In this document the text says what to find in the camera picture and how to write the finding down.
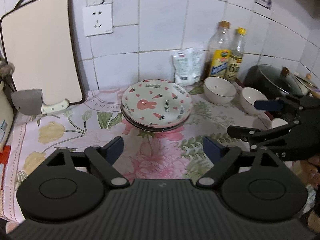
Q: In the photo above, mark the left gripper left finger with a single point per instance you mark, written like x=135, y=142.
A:
x=101, y=160

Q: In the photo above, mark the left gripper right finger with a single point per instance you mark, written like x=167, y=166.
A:
x=224, y=163

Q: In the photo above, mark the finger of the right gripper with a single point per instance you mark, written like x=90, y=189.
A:
x=267, y=105
x=254, y=135

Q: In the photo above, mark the white ribbed bowl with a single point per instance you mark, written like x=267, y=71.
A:
x=218, y=90
x=248, y=97
x=277, y=122

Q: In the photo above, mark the white sun plate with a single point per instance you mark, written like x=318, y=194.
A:
x=158, y=119

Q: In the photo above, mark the pink bunny plate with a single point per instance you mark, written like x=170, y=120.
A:
x=156, y=103

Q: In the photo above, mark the teal egg plate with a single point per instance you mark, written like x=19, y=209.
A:
x=152, y=129

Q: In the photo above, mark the right hand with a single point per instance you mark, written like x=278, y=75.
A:
x=310, y=171

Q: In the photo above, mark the black pot with lid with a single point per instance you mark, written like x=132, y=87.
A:
x=272, y=82

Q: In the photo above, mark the small pot with lid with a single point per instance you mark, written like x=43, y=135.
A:
x=306, y=85

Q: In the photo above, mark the yellow cap vinegar bottle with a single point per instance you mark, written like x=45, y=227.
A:
x=236, y=55

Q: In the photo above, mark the yellow label oil bottle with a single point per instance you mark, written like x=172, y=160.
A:
x=218, y=51

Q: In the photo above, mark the white salt bag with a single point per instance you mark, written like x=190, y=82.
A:
x=188, y=66

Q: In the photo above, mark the striped cloth mat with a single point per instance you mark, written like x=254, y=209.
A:
x=4, y=157

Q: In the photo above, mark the white rice cooker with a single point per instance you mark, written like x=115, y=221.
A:
x=6, y=116

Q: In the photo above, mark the hanging steel ladles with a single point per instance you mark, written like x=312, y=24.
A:
x=6, y=69

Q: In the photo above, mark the cream cutting board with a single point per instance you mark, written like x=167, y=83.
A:
x=38, y=40

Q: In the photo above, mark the steel cleaver white handle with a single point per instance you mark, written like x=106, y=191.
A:
x=29, y=102

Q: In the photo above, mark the blue wall sticker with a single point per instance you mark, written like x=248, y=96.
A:
x=264, y=3

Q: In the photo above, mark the white wall socket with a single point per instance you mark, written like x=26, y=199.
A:
x=98, y=20

